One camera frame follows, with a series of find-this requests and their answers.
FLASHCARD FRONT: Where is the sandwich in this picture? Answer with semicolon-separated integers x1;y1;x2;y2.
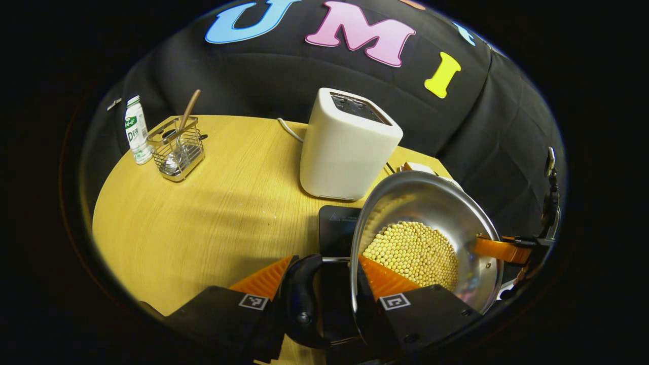
398;162;462;189

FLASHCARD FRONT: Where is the black backdrop cloth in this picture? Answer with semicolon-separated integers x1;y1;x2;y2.
81;0;567;305

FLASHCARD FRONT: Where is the metal wire utensil holder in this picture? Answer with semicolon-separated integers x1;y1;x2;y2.
147;117;206;182

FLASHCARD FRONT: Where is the steel pot with black handles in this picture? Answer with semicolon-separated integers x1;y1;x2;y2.
280;171;504;355

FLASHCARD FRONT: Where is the white toaster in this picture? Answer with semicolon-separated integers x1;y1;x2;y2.
300;88;404;201

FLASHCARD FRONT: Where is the black induction cooktop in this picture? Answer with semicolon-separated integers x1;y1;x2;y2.
318;205;363;350

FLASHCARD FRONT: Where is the wooden-handled spoon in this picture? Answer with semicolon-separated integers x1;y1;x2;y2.
165;90;201;171

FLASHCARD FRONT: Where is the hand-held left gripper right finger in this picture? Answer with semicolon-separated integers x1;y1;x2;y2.
355;255;482;358

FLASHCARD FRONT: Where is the pile of soybeans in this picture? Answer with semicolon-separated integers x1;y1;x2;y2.
363;222;459;291

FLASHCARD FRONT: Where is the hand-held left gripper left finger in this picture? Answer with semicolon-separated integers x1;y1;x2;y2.
165;255;300;363

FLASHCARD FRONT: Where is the white milk bottle green label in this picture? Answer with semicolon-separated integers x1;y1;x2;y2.
125;95;153;165

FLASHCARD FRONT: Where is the white toaster cable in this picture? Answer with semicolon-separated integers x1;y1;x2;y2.
277;118;305;143

